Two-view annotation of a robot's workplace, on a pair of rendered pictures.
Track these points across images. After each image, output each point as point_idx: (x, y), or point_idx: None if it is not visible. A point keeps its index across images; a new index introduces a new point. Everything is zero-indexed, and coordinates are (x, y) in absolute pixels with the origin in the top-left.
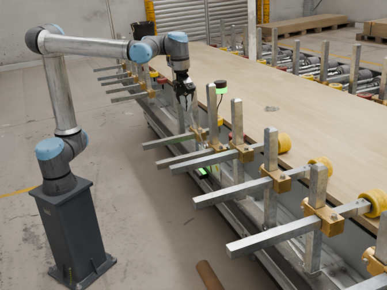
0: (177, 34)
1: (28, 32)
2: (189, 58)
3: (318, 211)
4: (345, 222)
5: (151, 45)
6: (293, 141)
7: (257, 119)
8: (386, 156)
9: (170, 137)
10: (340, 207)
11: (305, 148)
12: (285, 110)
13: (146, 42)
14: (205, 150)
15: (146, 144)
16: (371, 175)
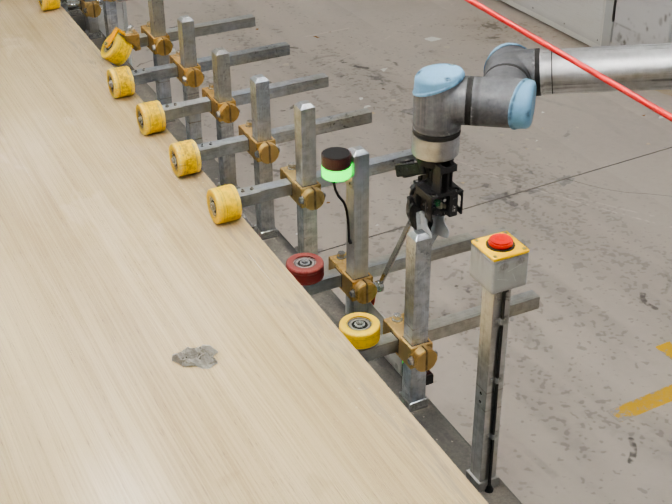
0: (435, 64)
1: None
2: (414, 139)
3: None
4: None
5: (488, 62)
6: (188, 242)
7: (247, 317)
8: (52, 203)
9: (474, 312)
10: (197, 102)
11: (175, 225)
12: (157, 353)
13: (498, 53)
14: (376, 261)
15: (525, 293)
16: (108, 174)
